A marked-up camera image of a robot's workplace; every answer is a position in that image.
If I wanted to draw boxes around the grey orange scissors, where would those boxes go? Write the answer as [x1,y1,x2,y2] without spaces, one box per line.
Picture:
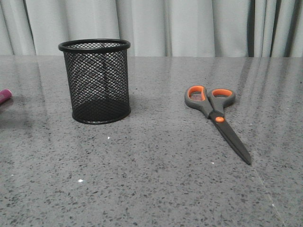
[184,85,252,165]

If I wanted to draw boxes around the magenta pen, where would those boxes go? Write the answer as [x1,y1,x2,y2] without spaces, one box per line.
[0,89,12,104]

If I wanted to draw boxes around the black mesh pen holder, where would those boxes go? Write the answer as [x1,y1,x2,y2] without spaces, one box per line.
[58,39,131,124]

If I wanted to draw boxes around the grey curtain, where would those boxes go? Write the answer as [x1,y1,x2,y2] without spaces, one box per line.
[0,0,303,57]

